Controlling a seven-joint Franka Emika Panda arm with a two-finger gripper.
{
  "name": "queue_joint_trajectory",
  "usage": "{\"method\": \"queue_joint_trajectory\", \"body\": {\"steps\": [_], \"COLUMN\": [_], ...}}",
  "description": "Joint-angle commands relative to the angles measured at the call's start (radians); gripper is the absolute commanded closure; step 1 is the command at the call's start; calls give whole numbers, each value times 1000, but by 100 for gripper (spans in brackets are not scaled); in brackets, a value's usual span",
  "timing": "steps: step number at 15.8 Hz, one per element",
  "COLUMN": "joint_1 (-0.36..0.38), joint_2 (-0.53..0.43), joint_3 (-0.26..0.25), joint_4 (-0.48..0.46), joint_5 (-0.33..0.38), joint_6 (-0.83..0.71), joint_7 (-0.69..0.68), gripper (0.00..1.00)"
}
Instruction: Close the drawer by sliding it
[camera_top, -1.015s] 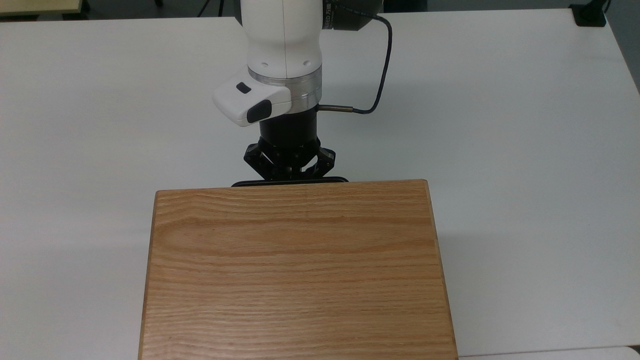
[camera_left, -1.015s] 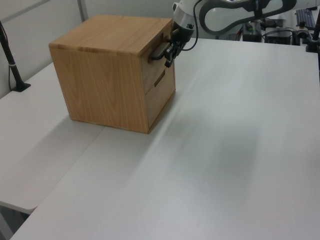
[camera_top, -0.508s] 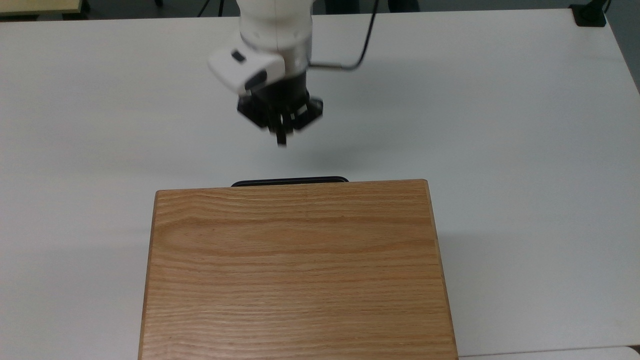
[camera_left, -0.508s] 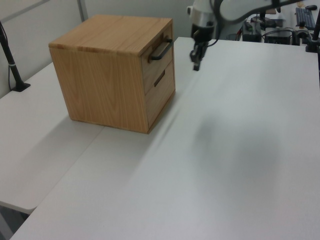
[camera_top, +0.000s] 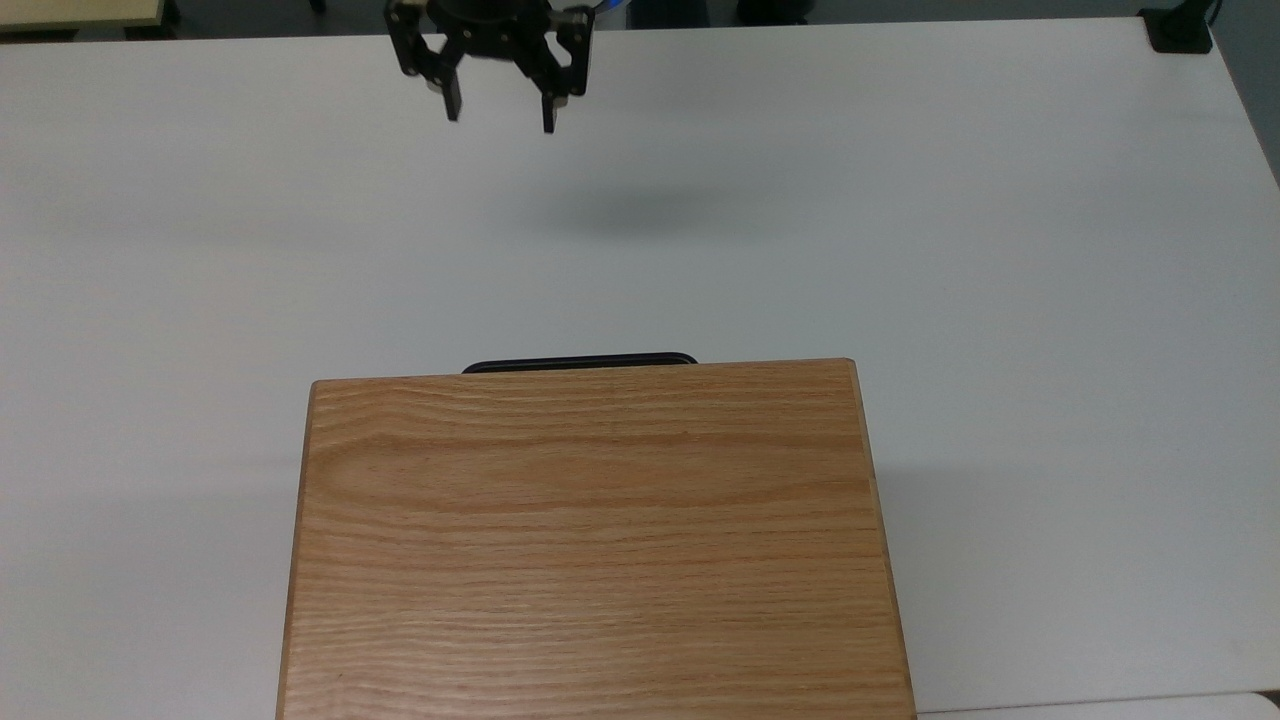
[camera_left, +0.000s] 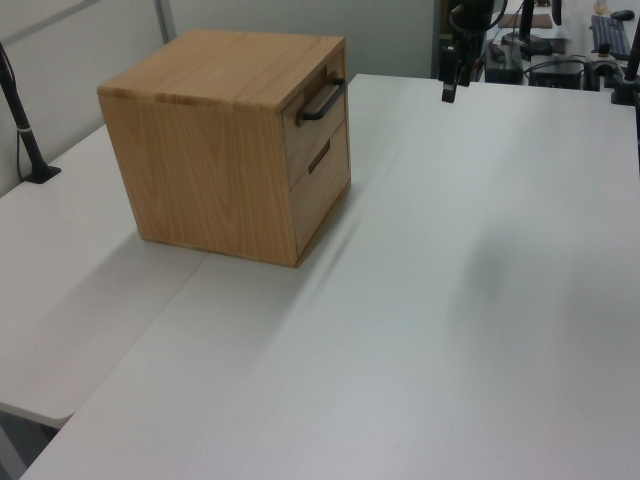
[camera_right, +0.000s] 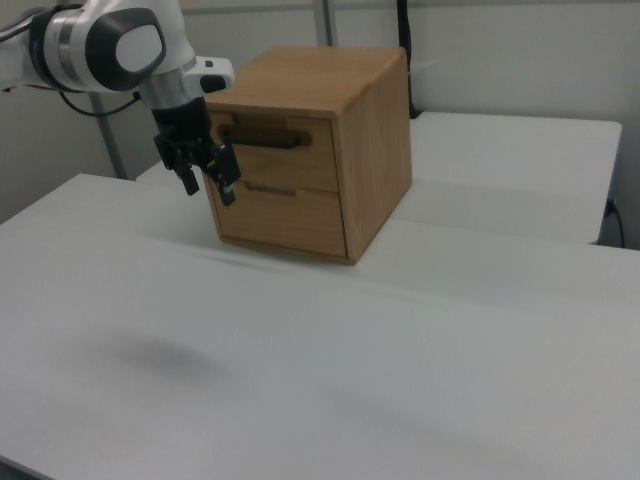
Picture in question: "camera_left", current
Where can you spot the black computer mouse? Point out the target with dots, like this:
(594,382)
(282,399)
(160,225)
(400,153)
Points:
(622,15)

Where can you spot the black clamp stand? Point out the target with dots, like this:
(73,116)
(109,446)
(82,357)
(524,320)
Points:
(622,90)

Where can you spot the black electronics box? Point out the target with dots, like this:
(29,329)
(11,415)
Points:
(555,75)

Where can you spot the black monitor stand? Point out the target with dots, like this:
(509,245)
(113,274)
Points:
(526,20)

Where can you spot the wooden drawer cabinet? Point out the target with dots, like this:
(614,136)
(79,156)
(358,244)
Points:
(200,175)

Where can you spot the black and green device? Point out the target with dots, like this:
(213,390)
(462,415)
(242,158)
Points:
(505,67)

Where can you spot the brown flat board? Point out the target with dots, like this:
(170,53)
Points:
(542,21)

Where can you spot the grey metal frame post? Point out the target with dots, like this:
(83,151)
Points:
(165,17)

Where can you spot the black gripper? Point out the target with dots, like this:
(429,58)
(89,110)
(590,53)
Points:
(472,15)

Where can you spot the black camera stand pole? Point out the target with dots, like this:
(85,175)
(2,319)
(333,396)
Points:
(44,173)

